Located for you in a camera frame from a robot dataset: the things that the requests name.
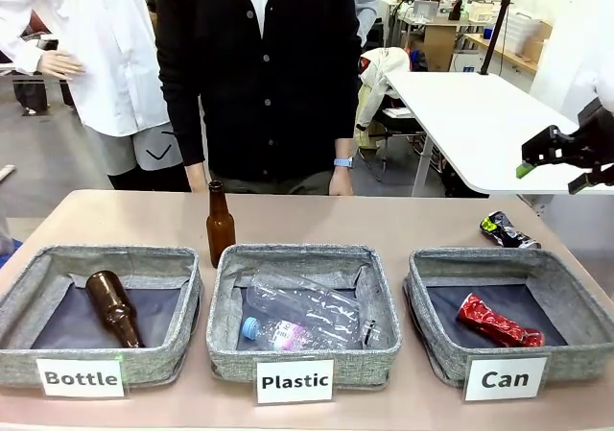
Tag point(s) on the white Plastic label card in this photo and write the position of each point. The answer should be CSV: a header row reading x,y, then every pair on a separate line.
x,y
295,381

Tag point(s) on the blue wrist watch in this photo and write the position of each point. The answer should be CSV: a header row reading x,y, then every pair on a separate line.
x,y
343,162

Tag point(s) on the small pink-label plastic bottle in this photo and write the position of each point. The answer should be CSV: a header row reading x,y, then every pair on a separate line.
x,y
283,337

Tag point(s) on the brown cardboard box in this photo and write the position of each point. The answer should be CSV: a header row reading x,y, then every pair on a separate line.
x,y
439,47

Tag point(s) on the person in black cardigan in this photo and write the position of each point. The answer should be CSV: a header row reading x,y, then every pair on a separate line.
x,y
240,90

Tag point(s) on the black tripod pole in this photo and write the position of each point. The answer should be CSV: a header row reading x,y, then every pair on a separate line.
x,y
501,18

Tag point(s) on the large clear plastic bottle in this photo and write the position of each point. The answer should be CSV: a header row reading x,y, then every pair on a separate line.
x,y
307,304

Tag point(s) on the white background table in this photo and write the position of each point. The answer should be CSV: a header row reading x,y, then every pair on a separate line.
x,y
470,124

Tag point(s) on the crushed red can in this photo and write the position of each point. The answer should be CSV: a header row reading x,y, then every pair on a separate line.
x,y
494,320

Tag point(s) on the cardigan person's right forearm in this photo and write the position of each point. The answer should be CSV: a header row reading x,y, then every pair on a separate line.
x,y
196,176

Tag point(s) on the cardigan person's left hand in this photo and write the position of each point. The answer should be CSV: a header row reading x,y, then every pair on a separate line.
x,y
341,181

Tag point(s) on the white Can label card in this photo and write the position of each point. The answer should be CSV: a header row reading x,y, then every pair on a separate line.
x,y
504,379

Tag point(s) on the white Bottle label card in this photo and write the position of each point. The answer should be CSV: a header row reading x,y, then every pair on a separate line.
x,y
80,378

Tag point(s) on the cardigan person's left forearm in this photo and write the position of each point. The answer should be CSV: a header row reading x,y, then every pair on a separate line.
x,y
343,149

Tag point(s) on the grey fabric basket marked Plastic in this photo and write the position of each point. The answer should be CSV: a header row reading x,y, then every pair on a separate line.
x,y
220,354

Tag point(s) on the brown glass beer bottle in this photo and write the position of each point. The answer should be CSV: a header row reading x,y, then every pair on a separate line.
x,y
220,229
112,304

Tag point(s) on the white-shirt person's hand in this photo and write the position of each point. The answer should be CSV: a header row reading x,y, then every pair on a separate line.
x,y
60,65

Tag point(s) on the white plastic storage bins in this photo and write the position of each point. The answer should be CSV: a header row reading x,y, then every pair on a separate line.
x,y
523,30

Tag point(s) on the white jacket on chair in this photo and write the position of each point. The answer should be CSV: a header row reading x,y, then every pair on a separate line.
x,y
384,66

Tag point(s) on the crushed black green can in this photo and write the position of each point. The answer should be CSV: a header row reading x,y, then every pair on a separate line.
x,y
508,232

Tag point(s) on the person in white shirt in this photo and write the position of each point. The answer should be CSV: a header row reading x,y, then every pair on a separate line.
x,y
105,42

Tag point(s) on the grey fabric basket marked Bottle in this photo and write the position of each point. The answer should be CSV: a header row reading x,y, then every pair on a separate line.
x,y
158,354

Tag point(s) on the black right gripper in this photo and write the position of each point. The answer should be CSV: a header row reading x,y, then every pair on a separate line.
x,y
599,133

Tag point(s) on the grey fabric basket marked Can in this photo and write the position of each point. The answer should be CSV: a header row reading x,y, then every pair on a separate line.
x,y
566,354

